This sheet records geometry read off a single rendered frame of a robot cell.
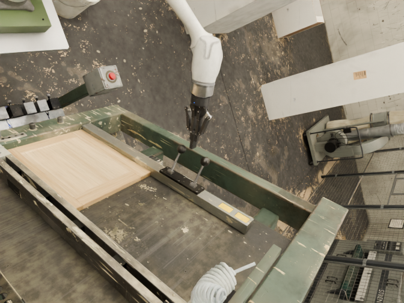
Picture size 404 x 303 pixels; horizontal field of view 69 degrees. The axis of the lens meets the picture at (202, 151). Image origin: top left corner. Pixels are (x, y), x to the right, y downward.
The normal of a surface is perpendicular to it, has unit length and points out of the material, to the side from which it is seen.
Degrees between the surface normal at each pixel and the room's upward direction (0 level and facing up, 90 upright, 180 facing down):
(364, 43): 90
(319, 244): 58
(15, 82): 0
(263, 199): 90
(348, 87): 90
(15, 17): 1
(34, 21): 1
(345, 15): 90
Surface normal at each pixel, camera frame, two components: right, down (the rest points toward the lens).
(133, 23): 0.75, -0.12
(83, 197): 0.15, -0.86
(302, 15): -0.59, 0.32
